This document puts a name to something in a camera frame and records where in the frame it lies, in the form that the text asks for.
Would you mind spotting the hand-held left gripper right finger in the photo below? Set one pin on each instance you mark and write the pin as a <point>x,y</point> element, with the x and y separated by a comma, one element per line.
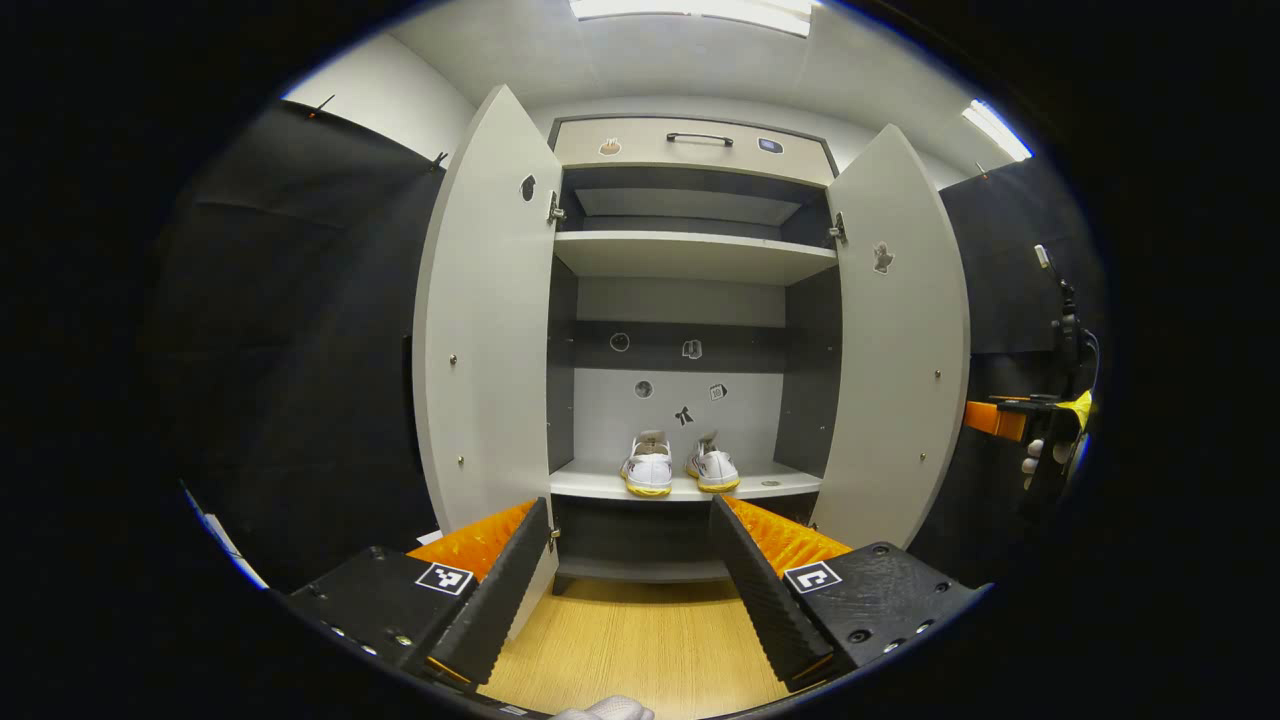
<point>765,600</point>

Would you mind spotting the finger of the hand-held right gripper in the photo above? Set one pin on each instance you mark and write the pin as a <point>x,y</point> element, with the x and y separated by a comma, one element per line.
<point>990,420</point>

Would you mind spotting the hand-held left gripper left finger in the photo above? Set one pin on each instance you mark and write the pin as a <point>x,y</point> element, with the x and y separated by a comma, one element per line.
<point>495,595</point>

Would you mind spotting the grey shoe cabinet door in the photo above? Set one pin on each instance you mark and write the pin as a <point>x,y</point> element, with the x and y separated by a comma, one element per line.
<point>900,380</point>
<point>490,300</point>

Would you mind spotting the white sneaker shoe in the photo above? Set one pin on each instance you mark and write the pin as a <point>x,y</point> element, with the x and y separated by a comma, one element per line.
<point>714,468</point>
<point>648,470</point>

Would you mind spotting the grey shoe cabinet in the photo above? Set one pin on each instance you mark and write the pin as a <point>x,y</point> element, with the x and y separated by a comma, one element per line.
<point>680,300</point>

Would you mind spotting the white cabinet shelf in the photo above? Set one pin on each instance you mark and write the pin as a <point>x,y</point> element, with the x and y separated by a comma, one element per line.
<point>590,483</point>
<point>690,257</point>

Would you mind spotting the metal door hinge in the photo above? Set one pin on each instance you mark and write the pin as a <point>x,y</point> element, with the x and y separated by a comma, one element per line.
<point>555,208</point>
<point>838,228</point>

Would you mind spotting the beige cabinet drawer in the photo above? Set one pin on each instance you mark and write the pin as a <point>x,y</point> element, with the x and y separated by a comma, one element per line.
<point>640,165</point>

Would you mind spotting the black backdrop cloth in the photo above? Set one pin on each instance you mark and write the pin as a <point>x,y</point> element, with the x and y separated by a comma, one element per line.
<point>290,350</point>
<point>1000,280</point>

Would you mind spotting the ceiling light panel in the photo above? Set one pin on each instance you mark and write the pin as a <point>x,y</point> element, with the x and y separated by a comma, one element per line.
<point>690,14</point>
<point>997,130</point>

